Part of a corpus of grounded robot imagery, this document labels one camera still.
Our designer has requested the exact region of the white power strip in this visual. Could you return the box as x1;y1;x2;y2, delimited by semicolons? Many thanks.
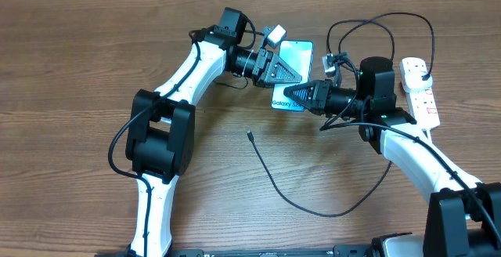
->
399;57;440;131

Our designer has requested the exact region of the white charger plug adapter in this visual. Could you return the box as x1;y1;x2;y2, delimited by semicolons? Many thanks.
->
402;71;433;93

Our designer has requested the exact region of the black USB charging cable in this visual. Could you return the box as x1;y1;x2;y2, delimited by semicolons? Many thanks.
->
246;12;436;218

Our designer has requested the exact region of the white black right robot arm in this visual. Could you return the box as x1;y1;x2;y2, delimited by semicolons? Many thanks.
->
283;56;500;256

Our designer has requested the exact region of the blue Galaxy smartphone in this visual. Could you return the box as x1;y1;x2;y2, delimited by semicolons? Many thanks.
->
271;40;314;112

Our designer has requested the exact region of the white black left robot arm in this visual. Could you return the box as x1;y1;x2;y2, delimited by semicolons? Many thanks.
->
125;8;302;256

